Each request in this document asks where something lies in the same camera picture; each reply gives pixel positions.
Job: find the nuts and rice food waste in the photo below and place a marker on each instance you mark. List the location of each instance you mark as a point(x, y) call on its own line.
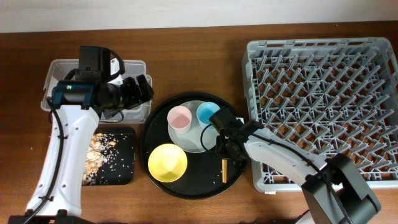
point(101, 154)

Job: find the wooden chopstick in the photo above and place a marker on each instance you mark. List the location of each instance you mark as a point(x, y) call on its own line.
point(223, 171)
point(226, 171)

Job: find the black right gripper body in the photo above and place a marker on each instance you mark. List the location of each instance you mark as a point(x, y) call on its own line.
point(224, 150)

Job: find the grey dishwasher rack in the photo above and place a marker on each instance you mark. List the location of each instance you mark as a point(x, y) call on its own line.
point(329, 96)

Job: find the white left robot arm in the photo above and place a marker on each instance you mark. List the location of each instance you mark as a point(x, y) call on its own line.
point(76, 107)

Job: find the round black serving tray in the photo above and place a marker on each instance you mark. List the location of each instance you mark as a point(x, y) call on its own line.
point(203, 176)

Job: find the pink cup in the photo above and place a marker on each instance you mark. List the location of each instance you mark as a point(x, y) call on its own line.
point(180, 119)

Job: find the blue cup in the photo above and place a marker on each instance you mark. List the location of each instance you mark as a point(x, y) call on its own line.
point(205, 111)

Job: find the clear plastic waste bin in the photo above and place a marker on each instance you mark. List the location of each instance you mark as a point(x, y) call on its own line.
point(59, 68)

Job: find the black rectangular tray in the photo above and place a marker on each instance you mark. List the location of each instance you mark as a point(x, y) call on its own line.
point(123, 165)

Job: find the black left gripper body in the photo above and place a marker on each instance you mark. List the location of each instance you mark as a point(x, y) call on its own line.
point(127, 94)

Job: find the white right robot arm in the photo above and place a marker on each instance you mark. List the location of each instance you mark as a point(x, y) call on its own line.
point(334, 189)

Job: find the yellow bowl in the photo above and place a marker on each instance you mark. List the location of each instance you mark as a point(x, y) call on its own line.
point(167, 163)

